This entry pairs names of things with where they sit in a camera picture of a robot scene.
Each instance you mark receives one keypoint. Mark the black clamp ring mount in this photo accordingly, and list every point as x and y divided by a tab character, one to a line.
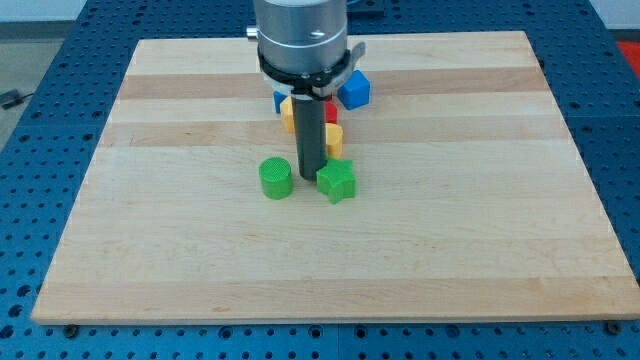
312	86

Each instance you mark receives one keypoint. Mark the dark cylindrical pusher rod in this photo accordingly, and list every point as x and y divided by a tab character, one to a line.
309	123

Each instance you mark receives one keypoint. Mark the green star block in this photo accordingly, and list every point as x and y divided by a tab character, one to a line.
337	180

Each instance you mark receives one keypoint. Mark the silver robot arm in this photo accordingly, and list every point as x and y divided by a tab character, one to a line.
302	49

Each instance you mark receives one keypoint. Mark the blue cube block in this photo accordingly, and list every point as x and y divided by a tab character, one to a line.
356	91

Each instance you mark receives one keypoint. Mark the red block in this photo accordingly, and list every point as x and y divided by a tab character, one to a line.
331	112

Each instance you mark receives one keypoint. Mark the yellow block left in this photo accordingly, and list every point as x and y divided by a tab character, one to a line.
287	115

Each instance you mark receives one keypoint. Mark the yellow block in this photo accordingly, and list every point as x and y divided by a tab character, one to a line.
287	115
334	140

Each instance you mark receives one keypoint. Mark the yellow block right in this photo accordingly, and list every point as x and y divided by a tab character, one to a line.
334	140

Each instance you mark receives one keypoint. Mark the small blue block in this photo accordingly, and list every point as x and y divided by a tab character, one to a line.
278	98

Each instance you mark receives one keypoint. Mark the green cylinder block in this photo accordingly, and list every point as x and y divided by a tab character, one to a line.
276	178

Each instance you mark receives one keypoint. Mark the wooden board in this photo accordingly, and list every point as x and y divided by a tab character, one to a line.
472	201

